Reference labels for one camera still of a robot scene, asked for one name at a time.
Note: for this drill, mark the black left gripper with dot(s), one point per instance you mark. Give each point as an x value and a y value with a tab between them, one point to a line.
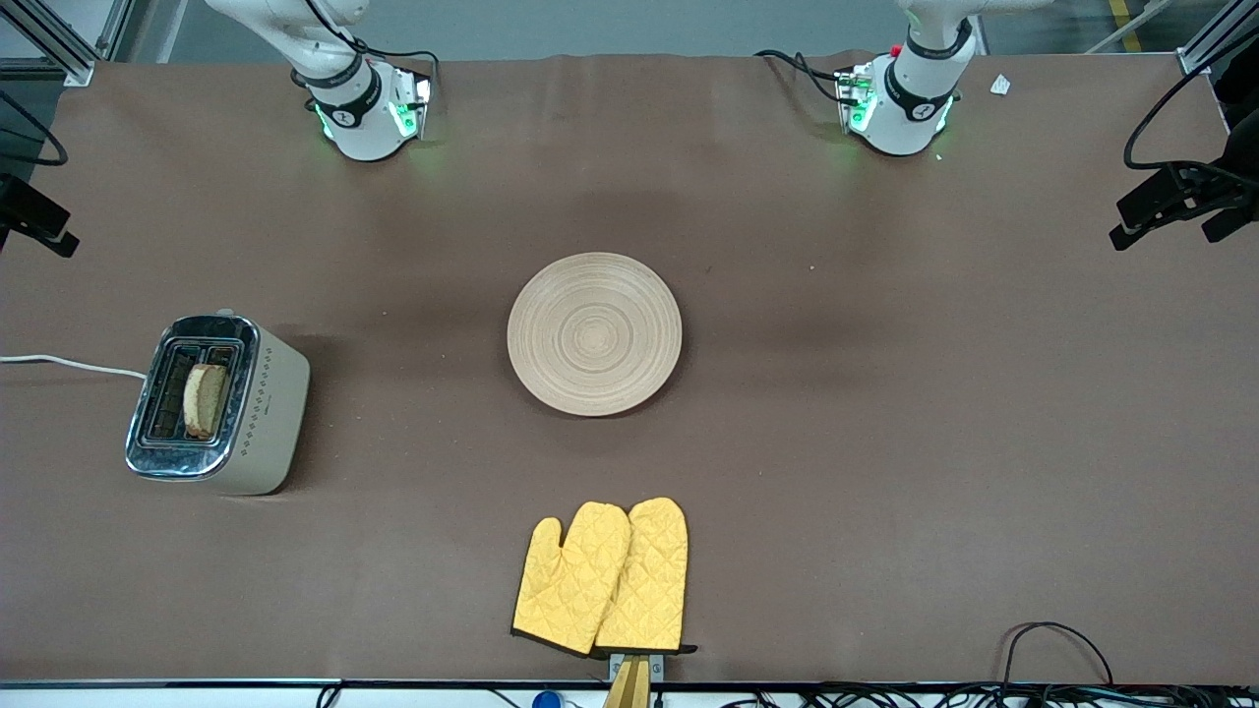
1164	194

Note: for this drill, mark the brown bread slice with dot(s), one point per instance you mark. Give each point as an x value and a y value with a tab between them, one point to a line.
205	401

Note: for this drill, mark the round wooden plate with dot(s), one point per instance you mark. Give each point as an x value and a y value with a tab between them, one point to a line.
594	334

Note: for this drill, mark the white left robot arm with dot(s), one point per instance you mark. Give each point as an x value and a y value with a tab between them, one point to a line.
910	108

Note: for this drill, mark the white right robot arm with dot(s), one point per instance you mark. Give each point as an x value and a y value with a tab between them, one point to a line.
364	118

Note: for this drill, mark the beige chrome two-slot toaster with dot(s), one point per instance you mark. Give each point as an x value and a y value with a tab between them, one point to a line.
266	413

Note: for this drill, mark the white paper scrap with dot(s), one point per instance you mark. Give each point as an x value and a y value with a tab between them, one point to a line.
1000	85

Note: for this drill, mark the brown table cover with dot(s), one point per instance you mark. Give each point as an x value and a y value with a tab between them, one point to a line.
787	492

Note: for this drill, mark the yellow quilted oven mitt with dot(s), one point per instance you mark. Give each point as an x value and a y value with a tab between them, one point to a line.
649	580
566	580

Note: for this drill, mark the blue round object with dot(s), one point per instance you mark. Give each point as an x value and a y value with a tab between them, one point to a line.
546	700

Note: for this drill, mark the wooden stick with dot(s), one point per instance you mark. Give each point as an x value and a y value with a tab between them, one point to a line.
629	688

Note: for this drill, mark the aluminium frame profile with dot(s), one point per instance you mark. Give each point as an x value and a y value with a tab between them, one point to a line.
59	54
1205	44

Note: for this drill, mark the grey metal bracket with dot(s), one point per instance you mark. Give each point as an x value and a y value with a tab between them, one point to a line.
657	665

